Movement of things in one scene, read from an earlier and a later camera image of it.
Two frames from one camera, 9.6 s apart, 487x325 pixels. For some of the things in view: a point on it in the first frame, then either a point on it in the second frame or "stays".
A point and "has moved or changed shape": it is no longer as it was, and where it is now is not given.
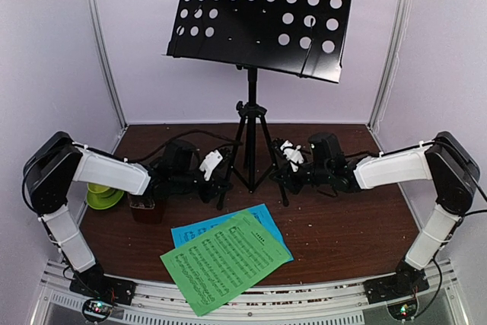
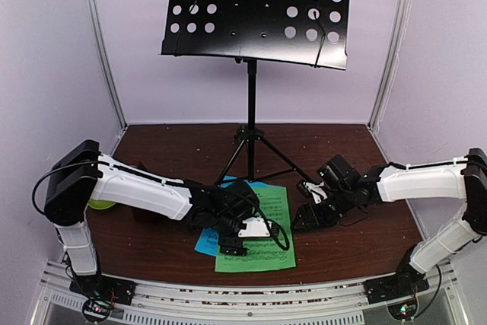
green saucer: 105,199 stays
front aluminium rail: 331,303 stays
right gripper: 291,183 → 317,220
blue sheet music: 181,233 → 208,240
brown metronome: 144,210 stays
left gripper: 216,181 → 231,246
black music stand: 289,16 has moved or changed shape
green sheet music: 216,267 → 262,253
